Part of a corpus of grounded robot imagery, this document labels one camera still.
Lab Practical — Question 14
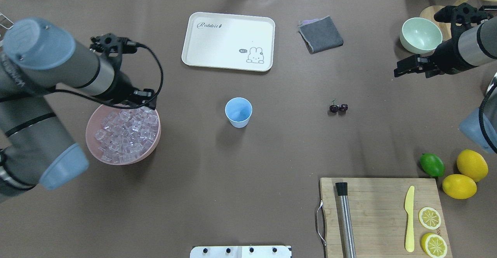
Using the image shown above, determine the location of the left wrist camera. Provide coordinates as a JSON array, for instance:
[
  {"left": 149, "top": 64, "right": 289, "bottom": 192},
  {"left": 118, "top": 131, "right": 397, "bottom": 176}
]
[{"left": 89, "top": 33, "right": 138, "bottom": 56}]

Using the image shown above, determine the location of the black camera cable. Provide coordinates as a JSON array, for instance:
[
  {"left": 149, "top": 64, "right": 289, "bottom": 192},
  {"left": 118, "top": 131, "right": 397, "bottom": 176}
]
[{"left": 54, "top": 43, "right": 164, "bottom": 109}]

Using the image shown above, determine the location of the pink bowl of ice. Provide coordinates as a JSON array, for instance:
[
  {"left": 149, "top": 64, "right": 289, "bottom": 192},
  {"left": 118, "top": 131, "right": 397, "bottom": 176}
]
[{"left": 85, "top": 105, "right": 162, "bottom": 165}]

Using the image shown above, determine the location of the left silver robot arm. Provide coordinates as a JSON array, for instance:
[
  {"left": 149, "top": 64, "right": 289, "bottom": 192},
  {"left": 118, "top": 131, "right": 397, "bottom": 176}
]
[{"left": 0, "top": 17, "right": 164, "bottom": 203}]

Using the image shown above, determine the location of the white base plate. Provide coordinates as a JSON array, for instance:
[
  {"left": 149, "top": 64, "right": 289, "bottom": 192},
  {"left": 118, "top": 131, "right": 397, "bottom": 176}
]
[{"left": 189, "top": 245, "right": 293, "bottom": 258}]

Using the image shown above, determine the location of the lemon half slice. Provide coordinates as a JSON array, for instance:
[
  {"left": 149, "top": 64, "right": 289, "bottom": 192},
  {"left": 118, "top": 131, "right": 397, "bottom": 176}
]
[
  {"left": 421, "top": 233, "right": 448, "bottom": 258},
  {"left": 418, "top": 207, "right": 442, "bottom": 230}
]

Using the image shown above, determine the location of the green lime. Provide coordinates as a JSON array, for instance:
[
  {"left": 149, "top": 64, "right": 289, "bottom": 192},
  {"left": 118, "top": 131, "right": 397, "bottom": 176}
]
[{"left": 419, "top": 152, "right": 445, "bottom": 177}]

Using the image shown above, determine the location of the light blue plastic cup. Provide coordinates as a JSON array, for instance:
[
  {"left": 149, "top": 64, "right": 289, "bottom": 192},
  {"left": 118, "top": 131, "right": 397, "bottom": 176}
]
[{"left": 225, "top": 97, "right": 253, "bottom": 128}]

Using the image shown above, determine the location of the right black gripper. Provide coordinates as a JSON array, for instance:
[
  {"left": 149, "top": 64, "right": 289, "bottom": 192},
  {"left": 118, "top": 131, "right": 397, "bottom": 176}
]
[{"left": 394, "top": 45, "right": 457, "bottom": 78}]

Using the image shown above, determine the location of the cream rabbit tray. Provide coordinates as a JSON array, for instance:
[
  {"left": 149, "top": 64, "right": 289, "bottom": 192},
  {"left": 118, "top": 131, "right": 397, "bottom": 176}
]
[{"left": 181, "top": 12, "right": 276, "bottom": 72}]

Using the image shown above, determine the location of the wooden cutting board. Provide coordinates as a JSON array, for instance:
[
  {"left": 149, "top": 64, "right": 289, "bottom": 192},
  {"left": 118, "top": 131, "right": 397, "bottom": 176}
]
[{"left": 319, "top": 177, "right": 450, "bottom": 258}]

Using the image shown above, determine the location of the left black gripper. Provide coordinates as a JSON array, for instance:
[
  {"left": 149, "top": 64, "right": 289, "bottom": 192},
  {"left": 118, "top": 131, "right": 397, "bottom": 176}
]
[{"left": 109, "top": 78, "right": 157, "bottom": 108}]

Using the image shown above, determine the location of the yellow plastic knife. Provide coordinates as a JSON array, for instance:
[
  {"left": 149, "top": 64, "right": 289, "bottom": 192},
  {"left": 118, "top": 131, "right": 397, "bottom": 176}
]
[{"left": 403, "top": 185, "right": 415, "bottom": 253}]

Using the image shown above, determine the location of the grey folded cloth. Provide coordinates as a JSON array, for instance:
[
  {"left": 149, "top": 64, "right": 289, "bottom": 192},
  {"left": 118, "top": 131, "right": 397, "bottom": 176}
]
[{"left": 298, "top": 16, "right": 344, "bottom": 54}]

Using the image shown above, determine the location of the yellow lemon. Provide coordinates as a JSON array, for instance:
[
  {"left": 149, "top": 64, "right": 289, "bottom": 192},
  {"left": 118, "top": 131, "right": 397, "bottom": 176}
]
[
  {"left": 442, "top": 174, "right": 477, "bottom": 199},
  {"left": 456, "top": 149, "right": 489, "bottom": 182}
]

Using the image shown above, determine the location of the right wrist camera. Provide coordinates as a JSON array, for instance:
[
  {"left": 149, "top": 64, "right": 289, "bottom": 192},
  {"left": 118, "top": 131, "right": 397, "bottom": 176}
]
[{"left": 434, "top": 2, "right": 494, "bottom": 28}]

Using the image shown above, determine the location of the dark cherries pair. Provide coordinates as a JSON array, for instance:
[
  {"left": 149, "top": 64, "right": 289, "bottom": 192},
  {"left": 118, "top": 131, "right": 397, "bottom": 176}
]
[{"left": 328, "top": 99, "right": 349, "bottom": 114}]

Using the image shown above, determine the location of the steel muddler black tip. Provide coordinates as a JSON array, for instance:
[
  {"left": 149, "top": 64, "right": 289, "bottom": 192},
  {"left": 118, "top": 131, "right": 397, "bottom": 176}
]
[{"left": 335, "top": 182, "right": 357, "bottom": 258}]

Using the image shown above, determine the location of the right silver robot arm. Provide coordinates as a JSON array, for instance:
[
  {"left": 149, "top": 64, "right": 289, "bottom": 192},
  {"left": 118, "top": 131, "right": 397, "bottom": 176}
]
[{"left": 394, "top": 17, "right": 496, "bottom": 152}]

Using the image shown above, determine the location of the mint green bowl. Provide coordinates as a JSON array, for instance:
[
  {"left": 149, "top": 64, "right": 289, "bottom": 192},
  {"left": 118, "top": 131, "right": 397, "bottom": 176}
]
[{"left": 400, "top": 17, "right": 443, "bottom": 54}]

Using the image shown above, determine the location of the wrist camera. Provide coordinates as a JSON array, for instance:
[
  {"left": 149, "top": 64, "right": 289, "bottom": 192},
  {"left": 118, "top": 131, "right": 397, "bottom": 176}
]
[
  {"left": 89, "top": 33, "right": 138, "bottom": 56},
  {"left": 434, "top": 2, "right": 494, "bottom": 28}
]

